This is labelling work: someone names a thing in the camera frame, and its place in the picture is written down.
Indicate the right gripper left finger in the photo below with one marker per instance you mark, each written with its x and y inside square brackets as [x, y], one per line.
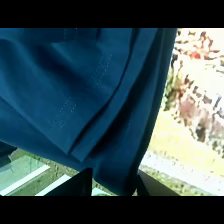
[75, 186]

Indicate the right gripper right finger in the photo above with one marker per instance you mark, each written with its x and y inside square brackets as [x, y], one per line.
[153, 188]

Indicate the blue T-shirt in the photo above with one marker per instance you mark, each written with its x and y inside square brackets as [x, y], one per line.
[83, 93]

